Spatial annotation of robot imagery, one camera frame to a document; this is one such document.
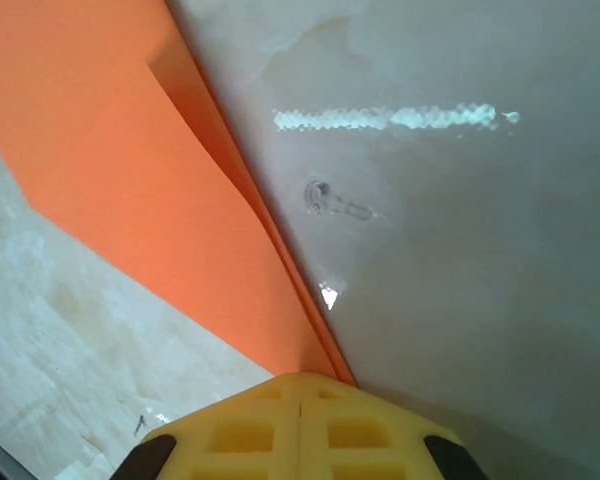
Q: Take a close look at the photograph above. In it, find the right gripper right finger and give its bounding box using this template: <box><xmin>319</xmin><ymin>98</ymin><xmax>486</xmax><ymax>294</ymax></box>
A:
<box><xmin>298</xmin><ymin>373</ymin><xmax>487</xmax><ymax>480</ymax></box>

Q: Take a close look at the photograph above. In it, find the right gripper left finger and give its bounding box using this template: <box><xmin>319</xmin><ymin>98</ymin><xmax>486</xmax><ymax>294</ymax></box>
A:
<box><xmin>113</xmin><ymin>372</ymin><xmax>301</xmax><ymax>480</ymax></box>

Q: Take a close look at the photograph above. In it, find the orange paper sheet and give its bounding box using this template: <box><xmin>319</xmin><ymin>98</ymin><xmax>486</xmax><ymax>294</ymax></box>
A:
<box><xmin>0</xmin><ymin>0</ymin><xmax>357</xmax><ymax>389</ymax></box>

